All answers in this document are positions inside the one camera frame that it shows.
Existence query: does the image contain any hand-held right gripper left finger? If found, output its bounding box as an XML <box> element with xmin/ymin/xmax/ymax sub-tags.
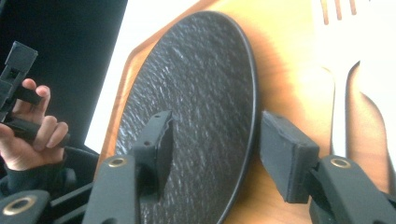
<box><xmin>129</xmin><ymin>109</ymin><xmax>175</xmax><ymax>203</ymax></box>

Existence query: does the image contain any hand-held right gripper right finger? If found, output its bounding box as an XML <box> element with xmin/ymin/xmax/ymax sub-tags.
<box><xmin>260</xmin><ymin>109</ymin><xmax>321</xmax><ymax>204</ymax></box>

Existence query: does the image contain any wooden tray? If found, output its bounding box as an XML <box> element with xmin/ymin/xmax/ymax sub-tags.
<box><xmin>94</xmin><ymin>0</ymin><xmax>396</xmax><ymax>224</ymax></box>

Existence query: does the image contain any silver fork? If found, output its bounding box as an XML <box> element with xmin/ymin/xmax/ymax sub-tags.
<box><xmin>311</xmin><ymin>0</ymin><xmax>363</xmax><ymax>158</ymax></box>

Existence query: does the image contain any black textured plate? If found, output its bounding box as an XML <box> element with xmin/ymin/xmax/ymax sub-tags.
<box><xmin>114</xmin><ymin>10</ymin><xmax>259</xmax><ymax>224</ymax></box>

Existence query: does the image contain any white board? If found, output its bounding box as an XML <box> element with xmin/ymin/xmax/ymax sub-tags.
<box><xmin>84</xmin><ymin>0</ymin><xmax>200</xmax><ymax>153</ymax></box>

